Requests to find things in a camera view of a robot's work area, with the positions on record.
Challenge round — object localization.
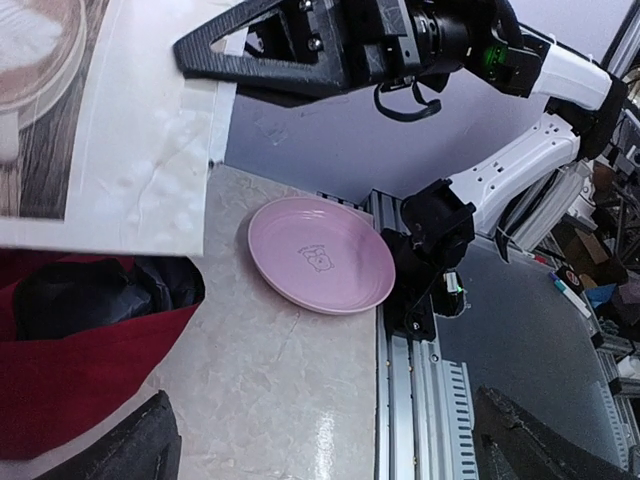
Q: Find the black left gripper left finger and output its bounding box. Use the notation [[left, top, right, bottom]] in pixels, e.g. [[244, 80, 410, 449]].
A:
[[44, 390, 180, 479]]

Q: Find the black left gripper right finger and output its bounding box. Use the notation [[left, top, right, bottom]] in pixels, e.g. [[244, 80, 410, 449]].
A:
[[473, 386, 635, 480]]

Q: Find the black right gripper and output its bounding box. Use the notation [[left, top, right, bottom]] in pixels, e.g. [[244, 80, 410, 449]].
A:
[[173, 1, 440, 98]]

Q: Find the red student backpack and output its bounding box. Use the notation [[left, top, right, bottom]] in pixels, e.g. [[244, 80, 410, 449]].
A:
[[1, 250, 206, 460]]

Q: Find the coffee cover notebook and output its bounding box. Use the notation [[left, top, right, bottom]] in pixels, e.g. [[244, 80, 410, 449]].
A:
[[1, 1, 235, 256]]

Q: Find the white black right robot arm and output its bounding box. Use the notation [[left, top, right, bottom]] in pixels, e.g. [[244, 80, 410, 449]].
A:
[[173, 1, 627, 323]]

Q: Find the pink plate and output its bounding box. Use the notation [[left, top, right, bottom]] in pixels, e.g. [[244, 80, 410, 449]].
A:
[[247, 196, 396, 315]]

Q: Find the aluminium front rail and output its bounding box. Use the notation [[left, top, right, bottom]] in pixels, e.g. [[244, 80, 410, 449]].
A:
[[314, 189, 481, 480]]

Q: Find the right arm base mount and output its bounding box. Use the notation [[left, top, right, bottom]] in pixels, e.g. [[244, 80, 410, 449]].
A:
[[383, 269, 466, 342]]

